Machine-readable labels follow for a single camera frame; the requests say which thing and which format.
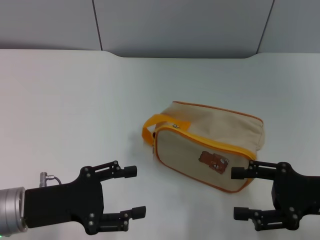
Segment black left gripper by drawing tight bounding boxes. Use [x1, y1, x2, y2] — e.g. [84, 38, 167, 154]
[23, 160, 147, 236]

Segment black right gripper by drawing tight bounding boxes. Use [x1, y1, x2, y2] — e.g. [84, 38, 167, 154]
[230, 160, 320, 233]

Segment beige food bag orange trim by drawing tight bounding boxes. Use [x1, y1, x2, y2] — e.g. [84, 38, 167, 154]
[141, 100, 265, 195]

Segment grey cable with metal plug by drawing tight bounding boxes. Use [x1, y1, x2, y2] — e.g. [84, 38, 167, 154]
[39, 171, 64, 189]

